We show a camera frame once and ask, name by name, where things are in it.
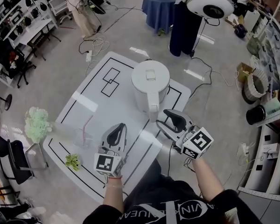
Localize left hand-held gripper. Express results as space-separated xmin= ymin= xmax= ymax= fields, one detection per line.
xmin=93 ymin=122 xmax=129 ymax=178

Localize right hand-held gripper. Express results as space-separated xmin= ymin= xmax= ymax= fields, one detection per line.
xmin=155 ymin=109 xmax=214 ymax=160

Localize white electric kettle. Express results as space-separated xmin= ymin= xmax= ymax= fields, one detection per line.
xmin=131 ymin=59 xmax=171 ymax=122

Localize person's right forearm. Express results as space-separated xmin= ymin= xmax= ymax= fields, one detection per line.
xmin=191 ymin=157 xmax=224 ymax=202

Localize person's left forearm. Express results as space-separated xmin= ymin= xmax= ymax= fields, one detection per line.
xmin=103 ymin=176 xmax=125 ymax=206

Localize clear drinking glass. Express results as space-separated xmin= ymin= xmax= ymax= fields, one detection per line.
xmin=73 ymin=127 xmax=93 ymax=149

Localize small green potted plant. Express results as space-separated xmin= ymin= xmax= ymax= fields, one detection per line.
xmin=64 ymin=153 xmax=82 ymax=172

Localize person's black shorts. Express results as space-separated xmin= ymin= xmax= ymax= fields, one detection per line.
xmin=123 ymin=159 xmax=201 ymax=206

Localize black round bin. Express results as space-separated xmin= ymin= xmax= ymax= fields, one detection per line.
xmin=245 ymin=105 xmax=266 ymax=126

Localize white vase with pale flowers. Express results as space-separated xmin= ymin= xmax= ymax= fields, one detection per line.
xmin=24 ymin=106 xmax=75 ymax=144

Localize grey corrugated basket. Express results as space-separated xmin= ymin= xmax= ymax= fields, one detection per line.
xmin=242 ymin=68 xmax=270 ymax=105

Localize person's black printed t-shirt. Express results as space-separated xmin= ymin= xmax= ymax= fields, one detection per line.
xmin=83 ymin=189 xmax=263 ymax=224

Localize brown cardboard box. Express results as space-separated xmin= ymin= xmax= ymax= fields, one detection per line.
xmin=236 ymin=62 xmax=255 ymax=83

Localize white metal shelving unit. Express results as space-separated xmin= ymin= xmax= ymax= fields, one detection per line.
xmin=238 ymin=0 xmax=280 ymax=196

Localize white printed carton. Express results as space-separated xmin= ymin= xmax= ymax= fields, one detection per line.
xmin=262 ymin=143 xmax=280 ymax=160

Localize pale green container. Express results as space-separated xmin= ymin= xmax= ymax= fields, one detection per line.
xmin=263 ymin=98 xmax=280 ymax=115

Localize round table with blue cloth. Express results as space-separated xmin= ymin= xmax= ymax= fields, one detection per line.
xmin=141 ymin=0 xmax=177 ymax=35

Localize dark purple vacuum cleaner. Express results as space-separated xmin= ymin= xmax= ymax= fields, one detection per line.
xmin=234 ymin=23 xmax=247 ymax=38

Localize white oval device on stand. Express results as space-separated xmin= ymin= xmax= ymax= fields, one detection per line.
xmin=186 ymin=0 xmax=235 ymax=57

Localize black office chair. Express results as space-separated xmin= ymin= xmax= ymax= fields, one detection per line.
xmin=0 ymin=40 xmax=37 ymax=88

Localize white desk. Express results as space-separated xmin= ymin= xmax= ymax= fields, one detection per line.
xmin=18 ymin=19 xmax=61 ymax=62

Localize white swivel chair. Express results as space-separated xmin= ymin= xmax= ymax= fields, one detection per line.
xmin=48 ymin=0 xmax=73 ymax=24

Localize white shelf with black bags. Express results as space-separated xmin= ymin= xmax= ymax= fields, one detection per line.
xmin=0 ymin=0 xmax=58 ymax=39

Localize black floor cable with adapter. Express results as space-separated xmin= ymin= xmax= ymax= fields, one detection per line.
xmin=167 ymin=51 xmax=213 ymax=177

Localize white coiled cable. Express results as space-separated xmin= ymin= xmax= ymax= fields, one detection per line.
xmin=91 ymin=35 xmax=110 ymax=56

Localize black metal-frame chair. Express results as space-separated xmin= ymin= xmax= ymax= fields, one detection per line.
xmin=0 ymin=127 xmax=49 ymax=185

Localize black pedestal fan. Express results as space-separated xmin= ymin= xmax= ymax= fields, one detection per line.
xmin=0 ymin=91 xmax=13 ymax=111

